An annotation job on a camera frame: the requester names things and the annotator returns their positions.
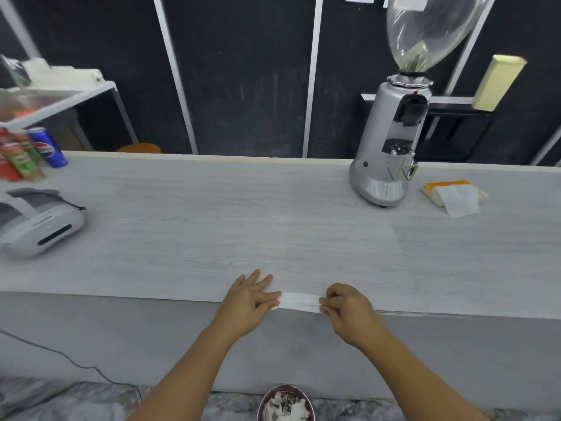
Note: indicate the person's right hand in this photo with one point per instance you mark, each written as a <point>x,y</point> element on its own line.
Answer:
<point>353,315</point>

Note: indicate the person's left hand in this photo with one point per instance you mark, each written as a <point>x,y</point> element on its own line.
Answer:
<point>243,309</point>

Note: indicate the person's left middle finger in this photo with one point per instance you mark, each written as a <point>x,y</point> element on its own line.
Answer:
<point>265,283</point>

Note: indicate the person's right thumb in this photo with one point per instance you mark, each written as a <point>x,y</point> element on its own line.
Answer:
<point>328,308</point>

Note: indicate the person's left little finger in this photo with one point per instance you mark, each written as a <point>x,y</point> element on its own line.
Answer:
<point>237,282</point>

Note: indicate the person's left thumb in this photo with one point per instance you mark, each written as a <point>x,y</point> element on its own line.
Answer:
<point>269,305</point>

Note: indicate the white paper tissue strip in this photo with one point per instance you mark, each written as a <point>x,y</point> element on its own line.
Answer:
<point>300,301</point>

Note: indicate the person's right forearm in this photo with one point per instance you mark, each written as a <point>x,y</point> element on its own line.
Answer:
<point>412,381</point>

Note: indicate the person's left forearm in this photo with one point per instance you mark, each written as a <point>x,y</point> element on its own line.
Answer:
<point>188,377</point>

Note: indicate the bowl with crumpled tissues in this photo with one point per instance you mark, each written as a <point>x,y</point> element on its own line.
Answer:
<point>285,405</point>

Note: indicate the orange stool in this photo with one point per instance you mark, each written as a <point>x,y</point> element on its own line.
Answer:
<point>138,148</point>

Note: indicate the orange tissue pack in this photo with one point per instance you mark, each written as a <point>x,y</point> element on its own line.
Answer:
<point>456,195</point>

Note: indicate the silver coffee grinder clear hopper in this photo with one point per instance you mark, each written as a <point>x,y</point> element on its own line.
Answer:
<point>381,144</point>

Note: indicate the white grey receipt printer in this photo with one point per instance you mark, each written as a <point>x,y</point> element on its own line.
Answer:
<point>39,223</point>

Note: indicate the blue soda can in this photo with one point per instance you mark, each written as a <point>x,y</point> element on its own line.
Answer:
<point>48,146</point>

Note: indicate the red green can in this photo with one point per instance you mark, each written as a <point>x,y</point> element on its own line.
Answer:
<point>22,162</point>

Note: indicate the red soda can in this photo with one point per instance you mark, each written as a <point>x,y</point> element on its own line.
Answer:
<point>5,140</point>

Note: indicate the white plastic items pile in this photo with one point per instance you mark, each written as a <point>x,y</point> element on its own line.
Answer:
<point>61,74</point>

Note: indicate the cream yellow box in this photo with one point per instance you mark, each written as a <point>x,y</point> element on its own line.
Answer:
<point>499,83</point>

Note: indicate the clear plastic bag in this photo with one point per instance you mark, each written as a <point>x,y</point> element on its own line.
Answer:
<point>15,72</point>

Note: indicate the white metal frame table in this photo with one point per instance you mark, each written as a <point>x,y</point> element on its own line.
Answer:
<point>65,100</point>

